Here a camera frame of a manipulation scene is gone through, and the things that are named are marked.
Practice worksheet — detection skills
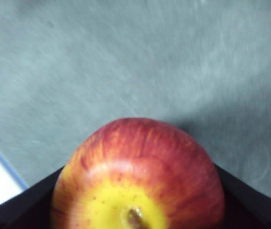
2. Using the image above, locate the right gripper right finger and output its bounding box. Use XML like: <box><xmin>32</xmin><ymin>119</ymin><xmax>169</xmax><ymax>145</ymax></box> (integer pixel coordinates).
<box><xmin>212</xmin><ymin>162</ymin><xmax>271</xmax><ymax>229</ymax></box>

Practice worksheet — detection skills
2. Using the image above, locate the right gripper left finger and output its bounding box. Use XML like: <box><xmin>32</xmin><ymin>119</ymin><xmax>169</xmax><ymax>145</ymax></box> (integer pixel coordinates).
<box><xmin>0</xmin><ymin>166</ymin><xmax>66</xmax><ymax>229</ymax></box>

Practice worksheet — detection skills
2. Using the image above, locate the red yellow apple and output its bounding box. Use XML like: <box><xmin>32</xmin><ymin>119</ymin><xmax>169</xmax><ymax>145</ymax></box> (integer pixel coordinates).
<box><xmin>50</xmin><ymin>117</ymin><xmax>226</xmax><ymax>229</ymax></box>

